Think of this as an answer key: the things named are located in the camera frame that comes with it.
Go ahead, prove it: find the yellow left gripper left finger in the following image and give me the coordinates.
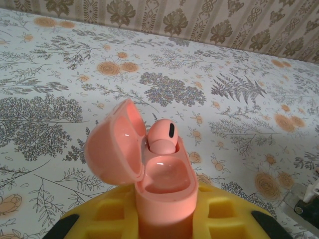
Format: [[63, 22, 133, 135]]
[[57, 185, 138, 239]]

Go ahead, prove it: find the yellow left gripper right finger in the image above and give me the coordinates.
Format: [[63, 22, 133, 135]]
[[193, 185, 280, 239]]

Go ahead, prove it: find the pink earbud charging case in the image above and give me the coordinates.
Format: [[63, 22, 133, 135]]
[[84, 98, 199, 239]]

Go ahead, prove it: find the pink wireless earbud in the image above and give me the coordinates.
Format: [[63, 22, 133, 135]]
[[147, 119, 179, 155]]

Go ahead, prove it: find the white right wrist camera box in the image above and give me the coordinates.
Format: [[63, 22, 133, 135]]
[[305, 183, 319, 203]]

